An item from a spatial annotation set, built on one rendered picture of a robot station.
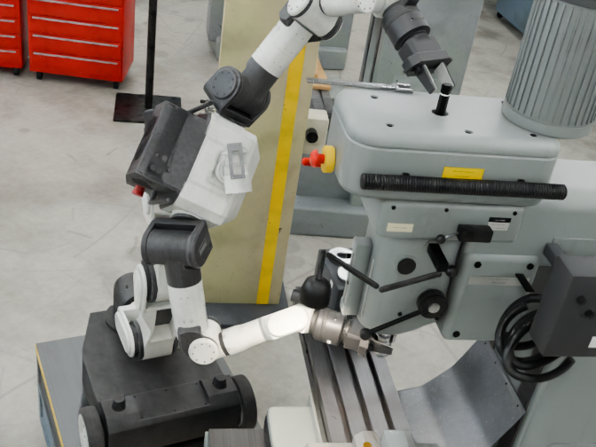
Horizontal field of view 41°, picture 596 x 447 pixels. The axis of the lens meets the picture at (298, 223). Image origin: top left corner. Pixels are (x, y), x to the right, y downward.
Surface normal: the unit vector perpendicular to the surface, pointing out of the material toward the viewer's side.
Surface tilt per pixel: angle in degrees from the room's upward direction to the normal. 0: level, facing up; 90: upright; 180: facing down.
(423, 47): 32
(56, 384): 0
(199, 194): 58
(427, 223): 90
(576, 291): 90
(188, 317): 83
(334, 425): 0
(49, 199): 0
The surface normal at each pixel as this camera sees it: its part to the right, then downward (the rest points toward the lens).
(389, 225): 0.15, 0.53
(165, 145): 0.43, 0.00
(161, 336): 0.32, -0.51
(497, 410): -0.81, -0.42
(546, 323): -0.98, -0.04
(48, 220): 0.14, -0.85
